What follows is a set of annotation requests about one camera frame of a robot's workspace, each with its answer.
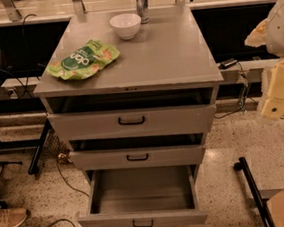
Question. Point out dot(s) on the tan sneaker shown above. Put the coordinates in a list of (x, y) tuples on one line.
[(13, 217)]

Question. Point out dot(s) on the grey drawer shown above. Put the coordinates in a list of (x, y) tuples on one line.
[(164, 114), (143, 197), (140, 152)]

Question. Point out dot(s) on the grey middle drawer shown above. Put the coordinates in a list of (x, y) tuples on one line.
[(140, 152)]

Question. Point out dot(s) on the grey bottom drawer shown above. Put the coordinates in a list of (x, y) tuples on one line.
[(143, 197)]

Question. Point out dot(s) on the grey drawer cabinet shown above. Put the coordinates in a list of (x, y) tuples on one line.
[(168, 54)]

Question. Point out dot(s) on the black metal stand leg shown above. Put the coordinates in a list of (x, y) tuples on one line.
[(260, 203)]

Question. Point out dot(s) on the green chip bag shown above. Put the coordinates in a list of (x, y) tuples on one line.
[(84, 62)]

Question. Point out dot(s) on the silver drink can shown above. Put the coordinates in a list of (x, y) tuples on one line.
[(142, 10)]

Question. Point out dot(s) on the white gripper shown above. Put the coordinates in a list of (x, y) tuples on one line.
[(282, 32)]

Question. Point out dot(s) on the grey top drawer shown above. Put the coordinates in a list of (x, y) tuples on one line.
[(164, 114)]

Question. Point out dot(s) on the black table leg frame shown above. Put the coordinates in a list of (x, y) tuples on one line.
[(37, 144)]

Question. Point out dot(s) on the white bowl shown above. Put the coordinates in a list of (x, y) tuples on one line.
[(126, 26)]

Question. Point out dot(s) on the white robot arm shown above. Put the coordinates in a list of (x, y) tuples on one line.
[(270, 32)]

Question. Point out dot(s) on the black power adapter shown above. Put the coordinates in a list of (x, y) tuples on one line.
[(227, 64)]

